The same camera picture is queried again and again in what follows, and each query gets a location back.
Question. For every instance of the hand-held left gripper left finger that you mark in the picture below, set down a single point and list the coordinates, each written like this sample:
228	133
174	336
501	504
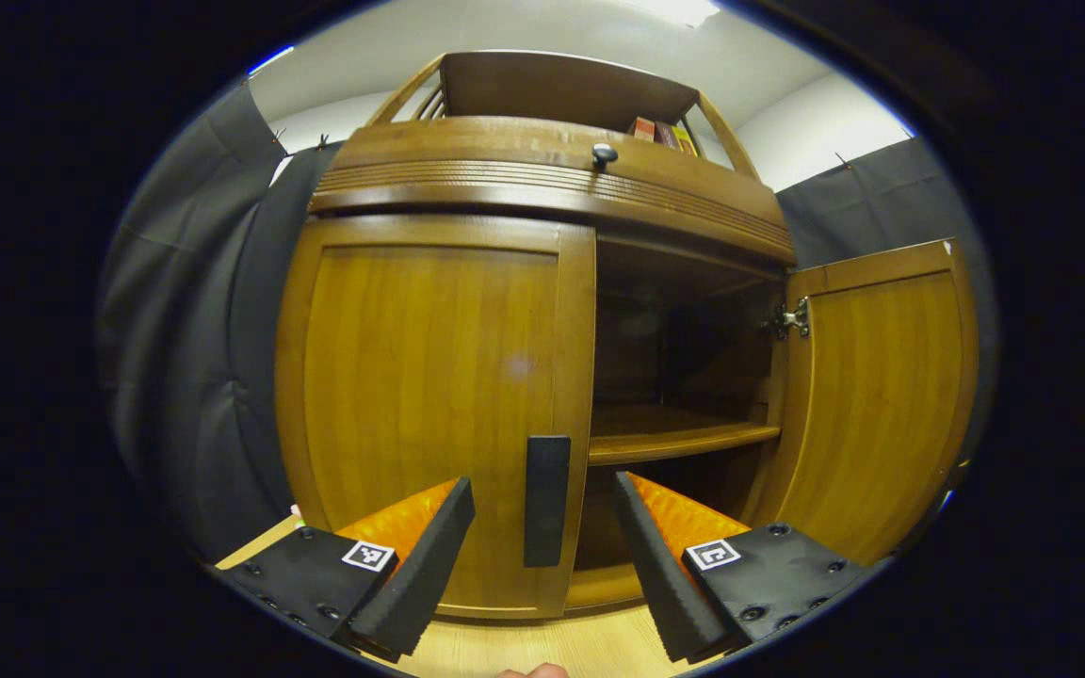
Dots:
415	574

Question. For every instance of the wooden double-door shoe cabinet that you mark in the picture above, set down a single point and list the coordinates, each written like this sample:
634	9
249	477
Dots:
542	89

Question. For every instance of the yellow book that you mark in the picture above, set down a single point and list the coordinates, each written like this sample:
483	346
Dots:
685	139

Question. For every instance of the dark red book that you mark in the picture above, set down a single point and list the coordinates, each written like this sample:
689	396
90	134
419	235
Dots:
666	135

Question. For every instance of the black backdrop cloth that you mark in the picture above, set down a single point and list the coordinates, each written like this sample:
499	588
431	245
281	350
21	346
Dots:
185	330

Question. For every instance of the black drawer knob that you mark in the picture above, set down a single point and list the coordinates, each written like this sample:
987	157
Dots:
604	153

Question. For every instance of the wooden inner shelf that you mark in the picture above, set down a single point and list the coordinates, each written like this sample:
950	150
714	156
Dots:
674	435

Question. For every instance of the wooden shoe cabinet door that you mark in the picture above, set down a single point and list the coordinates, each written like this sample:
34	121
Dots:
882	405
411	377

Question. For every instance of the metal door hinge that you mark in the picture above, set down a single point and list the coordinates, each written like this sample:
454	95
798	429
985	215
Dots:
793	317

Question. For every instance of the ribbed wooden drawer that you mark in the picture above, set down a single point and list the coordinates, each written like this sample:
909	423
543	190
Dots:
505	169

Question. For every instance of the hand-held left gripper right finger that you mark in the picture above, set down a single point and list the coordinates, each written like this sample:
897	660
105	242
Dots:
660	574

